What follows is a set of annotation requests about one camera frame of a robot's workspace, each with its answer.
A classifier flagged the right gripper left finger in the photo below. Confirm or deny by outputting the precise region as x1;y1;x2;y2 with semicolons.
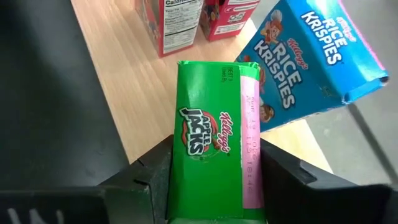
0;134;174;224

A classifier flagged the blue Rice Krispies cereal box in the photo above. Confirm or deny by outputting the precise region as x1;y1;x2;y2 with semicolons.
235;0;390;133

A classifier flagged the green Apple Jacks cereal box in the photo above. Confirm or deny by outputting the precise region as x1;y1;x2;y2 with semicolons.
167;60;267;224

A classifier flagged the red Froot Loops cereal box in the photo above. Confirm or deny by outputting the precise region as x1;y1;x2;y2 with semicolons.
198;0;261;42
135;0;205;58

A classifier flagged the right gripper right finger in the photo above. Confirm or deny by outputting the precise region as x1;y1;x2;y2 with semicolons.
261;138;392;224

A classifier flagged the black table mat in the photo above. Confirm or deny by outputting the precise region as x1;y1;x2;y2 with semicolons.
0;0;130;189

